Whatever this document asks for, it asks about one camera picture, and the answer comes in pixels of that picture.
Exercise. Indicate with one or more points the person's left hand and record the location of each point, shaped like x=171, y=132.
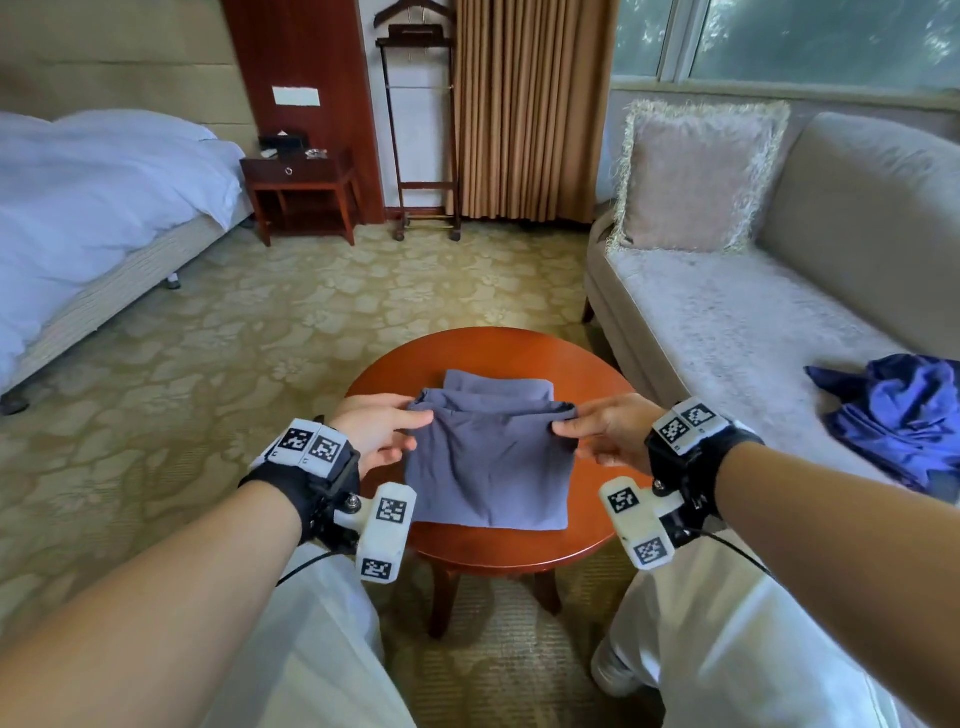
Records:
x=371, y=424

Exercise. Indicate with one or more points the person's right hand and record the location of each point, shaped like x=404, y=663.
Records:
x=619, y=431

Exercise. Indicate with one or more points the person's left thumb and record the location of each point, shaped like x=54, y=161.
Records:
x=405, y=420

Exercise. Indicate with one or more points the person's right thumb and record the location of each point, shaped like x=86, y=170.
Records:
x=576, y=429

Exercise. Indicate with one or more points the grey cloth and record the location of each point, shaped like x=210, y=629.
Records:
x=487, y=465

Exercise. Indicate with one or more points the person's left forearm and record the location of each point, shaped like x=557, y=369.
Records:
x=142, y=622

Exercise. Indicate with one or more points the person's right forearm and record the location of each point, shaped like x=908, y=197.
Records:
x=847, y=555

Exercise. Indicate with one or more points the round red wooden table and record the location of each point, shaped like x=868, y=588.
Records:
x=495, y=360

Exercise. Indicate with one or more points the beige sofa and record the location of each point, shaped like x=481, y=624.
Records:
x=735, y=322

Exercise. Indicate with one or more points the white shoe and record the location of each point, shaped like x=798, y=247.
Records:
x=613, y=669

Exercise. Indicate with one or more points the white trousers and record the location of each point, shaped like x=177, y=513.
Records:
x=315, y=660

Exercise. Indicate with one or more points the dark wooden nightstand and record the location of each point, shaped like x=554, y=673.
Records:
x=296, y=180

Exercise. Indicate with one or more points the pink fringed cushion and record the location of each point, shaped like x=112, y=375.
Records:
x=694, y=180

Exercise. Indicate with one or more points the small shiny tray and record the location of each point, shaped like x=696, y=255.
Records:
x=316, y=154

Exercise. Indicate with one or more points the black tissue box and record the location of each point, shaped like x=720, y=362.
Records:
x=283, y=142

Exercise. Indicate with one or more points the crumpled blue garment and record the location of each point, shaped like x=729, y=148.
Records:
x=892, y=420

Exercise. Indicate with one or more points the bed with beige base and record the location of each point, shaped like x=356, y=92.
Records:
x=120, y=281

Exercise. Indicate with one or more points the brown pleated curtain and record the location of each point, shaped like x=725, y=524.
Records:
x=532, y=105

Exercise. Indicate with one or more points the white duvet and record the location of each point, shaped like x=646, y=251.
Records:
x=90, y=202

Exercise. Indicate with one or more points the wooden valet stand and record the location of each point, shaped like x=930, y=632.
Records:
x=416, y=36

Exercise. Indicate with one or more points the white pillow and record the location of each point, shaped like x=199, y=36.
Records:
x=135, y=125

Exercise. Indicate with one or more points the window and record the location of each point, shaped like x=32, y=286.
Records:
x=810, y=37

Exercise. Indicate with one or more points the beige padded headboard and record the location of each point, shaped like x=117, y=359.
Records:
x=112, y=60

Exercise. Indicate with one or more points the left wrist camera with markers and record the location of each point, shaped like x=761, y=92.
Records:
x=322, y=472

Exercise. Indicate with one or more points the wrist camera with markers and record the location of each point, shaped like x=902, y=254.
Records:
x=322, y=472
x=679, y=457

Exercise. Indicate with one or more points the right wrist camera with markers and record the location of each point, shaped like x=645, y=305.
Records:
x=679, y=457

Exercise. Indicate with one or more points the white wall switch plate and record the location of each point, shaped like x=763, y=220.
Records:
x=295, y=96

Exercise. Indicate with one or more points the red wooden wall panel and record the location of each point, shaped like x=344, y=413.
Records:
x=322, y=45

